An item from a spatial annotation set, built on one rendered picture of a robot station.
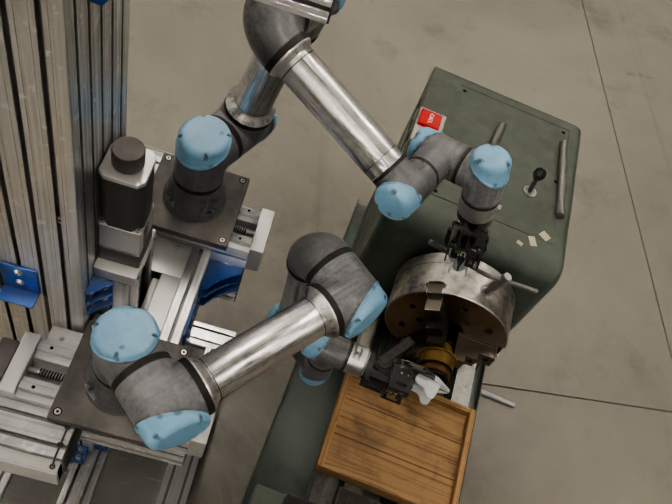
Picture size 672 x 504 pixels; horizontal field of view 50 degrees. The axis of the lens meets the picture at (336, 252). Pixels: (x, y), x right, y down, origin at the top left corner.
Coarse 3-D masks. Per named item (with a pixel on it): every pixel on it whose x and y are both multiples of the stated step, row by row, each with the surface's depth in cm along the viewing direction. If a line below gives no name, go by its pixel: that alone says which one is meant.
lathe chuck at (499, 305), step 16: (416, 272) 177; (432, 272) 174; (448, 272) 173; (464, 272) 173; (400, 288) 178; (416, 288) 173; (448, 288) 170; (464, 288) 170; (400, 304) 178; (416, 304) 176; (448, 304) 173; (464, 304) 171; (480, 304) 169; (496, 304) 172; (512, 304) 180; (400, 320) 184; (416, 320) 182; (464, 320) 176; (480, 320) 174; (496, 320) 172; (400, 336) 190; (448, 336) 185; (480, 336) 179; (496, 336) 177
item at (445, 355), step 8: (448, 344) 176; (424, 352) 175; (432, 352) 173; (440, 352) 172; (448, 352) 173; (424, 360) 173; (432, 360) 172; (440, 360) 171; (448, 360) 172; (456, 360) 174; (432, 368) 170; (440, 368) 170; (448, 368) 172; (440, 376) 176; (448, 376) 171
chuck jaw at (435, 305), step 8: (432, 288) 172; (440, 288) 171; (432, 296) 172; (440, 296) 171; (432, 304) 171; (440, 304) 170; (432, 312) 170; (440, 312) 170; (432, 320) 173; (440, 320) 172; (448, 320) 177; (432, 328) 172; (440, 328) 171; (448, 328) 177; (432, 336) 174; (440, 336) 173; (432, 344) 173; (440, 344) 172
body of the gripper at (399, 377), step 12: (372, 360) 167; (396, 360) 170; (372, 372) 168; (384, 372) 169; (396, 372) 167; (408, 372) 169; (360, 384) 168; (372, 384) 168; (384, 384) 168; (396, 384) 167; (408, 384) 166; (384, 396) 170; (396, 396) 169
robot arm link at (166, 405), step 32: (352, 256) 144; (320, 288) 139; (352, 288) 139; (288, 320) 135; (320, 320) 137; (352, 320) 138; (224, 352) 130; (256, 352) 131; (288, 352) 135; (128, 384) 124; (160, 384) 123; (192, 384) 124; (224, 384) 128; (128, 416) 125; (160, 416) 121; (192, 416) 122; (160, 448) 125
